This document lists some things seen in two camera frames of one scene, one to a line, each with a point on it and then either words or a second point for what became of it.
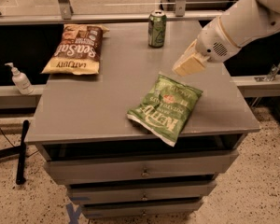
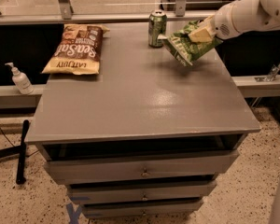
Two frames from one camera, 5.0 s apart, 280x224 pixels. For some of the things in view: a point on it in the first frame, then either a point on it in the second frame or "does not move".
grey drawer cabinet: x=113 y=166 does not move
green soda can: x=157 y=29 does not move
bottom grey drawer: x=99 y=211 does not move
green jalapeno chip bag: x=165 y=110 to x=187 y=49
